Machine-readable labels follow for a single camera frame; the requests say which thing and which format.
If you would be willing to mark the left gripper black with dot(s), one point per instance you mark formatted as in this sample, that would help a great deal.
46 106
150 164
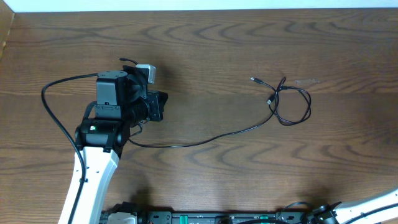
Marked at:
158 102

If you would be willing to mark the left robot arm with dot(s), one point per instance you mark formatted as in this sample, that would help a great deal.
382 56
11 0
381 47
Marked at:
122 102

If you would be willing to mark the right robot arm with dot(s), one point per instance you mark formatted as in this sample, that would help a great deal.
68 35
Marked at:
376 209

